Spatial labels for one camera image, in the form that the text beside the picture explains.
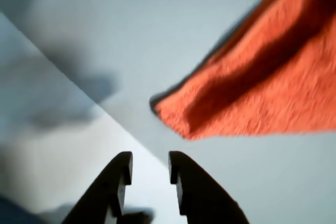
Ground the grey plastic mat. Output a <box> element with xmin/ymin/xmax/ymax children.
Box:
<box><xmin>0</xmin><ymin>0</ymin><xmax>336</xmax><ymax>224</ymax></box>

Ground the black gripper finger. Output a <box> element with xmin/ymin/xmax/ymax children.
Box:
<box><xmin>62</xmin><ymin>151</ymin><xmax>134</xmax><ymax>224</ymax></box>
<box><xmin>167</xmin><ymin>151</ymin><xmax>250</xmax><ymax>224</ymax></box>

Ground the orange terry towel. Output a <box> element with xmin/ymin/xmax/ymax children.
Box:
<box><xmin>154</xmin><ymin>0</ymin><xmax>336</xmax><ymax>141</ymax></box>

